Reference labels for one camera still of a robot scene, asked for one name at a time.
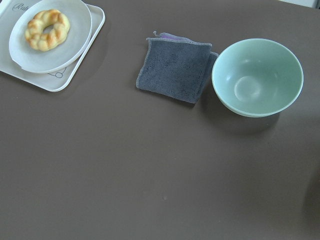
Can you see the white rectangular tray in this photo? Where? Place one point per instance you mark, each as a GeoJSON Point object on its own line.
{"type": "Point", "coordinates": [10, 12]}

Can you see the grey folded cloth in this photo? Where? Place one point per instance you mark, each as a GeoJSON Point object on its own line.
{"type": "Point", "coordinates": [176, 67]}

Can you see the braided ring bread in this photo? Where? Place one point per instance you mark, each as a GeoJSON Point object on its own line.
{"type": "Point", "coordinates": [47, 30]}

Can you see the white plate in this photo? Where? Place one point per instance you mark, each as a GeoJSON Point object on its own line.
{"type": "Point", "coordinates": [77, 40]}

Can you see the light green bowl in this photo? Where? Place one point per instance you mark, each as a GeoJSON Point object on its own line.
{"type": "Point", "coordinates": [257, 77]}

